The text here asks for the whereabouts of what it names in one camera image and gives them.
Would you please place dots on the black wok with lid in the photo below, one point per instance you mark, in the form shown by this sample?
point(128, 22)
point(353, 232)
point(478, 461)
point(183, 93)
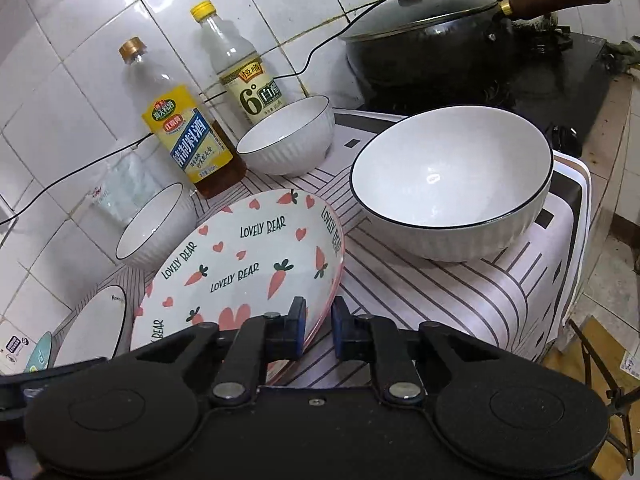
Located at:
point(412, 55)

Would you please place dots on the striped white tablecloth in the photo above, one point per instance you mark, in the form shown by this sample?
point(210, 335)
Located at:
point(514, 300)

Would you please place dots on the black gas stove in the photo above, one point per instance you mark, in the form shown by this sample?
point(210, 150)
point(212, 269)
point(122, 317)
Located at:
point(556, 81)

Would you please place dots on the cooking wine bottle yellow label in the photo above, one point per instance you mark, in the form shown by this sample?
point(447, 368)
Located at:
point(174, 113)

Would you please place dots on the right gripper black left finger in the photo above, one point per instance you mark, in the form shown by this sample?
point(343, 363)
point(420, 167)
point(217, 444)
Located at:
point(259, 341)

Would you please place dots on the white salt bag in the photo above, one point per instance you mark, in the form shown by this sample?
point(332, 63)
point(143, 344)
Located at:
point(123, 189)

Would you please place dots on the white morning honey plate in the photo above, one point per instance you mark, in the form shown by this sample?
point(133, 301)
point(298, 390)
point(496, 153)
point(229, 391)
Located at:
point(102, 329)

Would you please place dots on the wall sticker label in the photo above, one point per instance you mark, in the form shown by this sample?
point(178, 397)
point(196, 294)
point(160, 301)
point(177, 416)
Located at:
point(15, 349)

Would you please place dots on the pink carrot lovely bear plate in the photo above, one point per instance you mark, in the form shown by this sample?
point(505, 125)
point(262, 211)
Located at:
point(252, 257)

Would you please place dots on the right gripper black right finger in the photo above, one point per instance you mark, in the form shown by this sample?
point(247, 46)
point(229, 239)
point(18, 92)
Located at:
point(377, 342)

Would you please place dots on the white vinegar bottle yellow cap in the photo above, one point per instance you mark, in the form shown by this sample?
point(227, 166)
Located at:
point(237, 64)

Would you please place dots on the teal fried egg plate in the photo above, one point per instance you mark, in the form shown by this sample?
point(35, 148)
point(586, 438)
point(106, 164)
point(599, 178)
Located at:
point(41, 355)

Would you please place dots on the small white bowl near vinegar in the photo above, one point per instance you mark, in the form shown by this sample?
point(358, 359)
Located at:
point(292, 140)

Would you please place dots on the large white ribbed bowl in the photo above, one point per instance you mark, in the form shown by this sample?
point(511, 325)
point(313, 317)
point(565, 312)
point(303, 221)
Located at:
point(455, 184)

